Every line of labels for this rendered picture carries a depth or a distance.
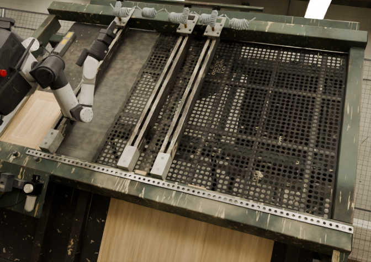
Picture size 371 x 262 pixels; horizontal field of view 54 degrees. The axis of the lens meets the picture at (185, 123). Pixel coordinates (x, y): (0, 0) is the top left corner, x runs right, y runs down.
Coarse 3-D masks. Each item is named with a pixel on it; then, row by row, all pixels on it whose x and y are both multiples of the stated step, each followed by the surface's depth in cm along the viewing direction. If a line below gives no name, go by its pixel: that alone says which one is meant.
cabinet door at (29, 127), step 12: (36, 96) 229; (48, 96) 228; (24, 108) 224; (36, 108) 223; (48, 108) 222; (24, 120) 218; (36, 120) 217; (48, 120) 216; (12, 132) 213; (24, 132) 213; (36, 132) 211; (24, 144) 207; (36, 144) 206
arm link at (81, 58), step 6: (84, 48) 187; (90, 48) 188; (84, 54) 187; (90, 54) 188; (96, 54) 186; (102, 54) 187; (78, 60) 187; (84, 60) 188; (96, 60) 187; (102, 60) 190
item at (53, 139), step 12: (120, 0) 242; (132, 12) 255; (120, 24) 248; (120, 36) 249; (108, 60) 240; (96, 84) 231; (60, 120) 209; (72, 120) 213; (48, 132) 203; (60, 132) 204; (48, 144) 198
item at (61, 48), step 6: (72, 36) 260; (60, 42) 255; (66, 42) 255; (60, 48) 252; (66, 48) 255; (60, 54) 250; (24, 102) 226; (18, 108) 222; (12, 114) 219; (6, 120) 217; (12, 120) 219; (0, 126) 215; (6, 126) 215; (0, 132) 212
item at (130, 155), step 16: (192, 32) 243; (176, 48) 232; (176, 64) 224; (160, 80) 216; (160, 96) 209; (144, 112) 203; (144, 128) 196; (128, 144) 191; (144, 144) 198; (128, 160) 185
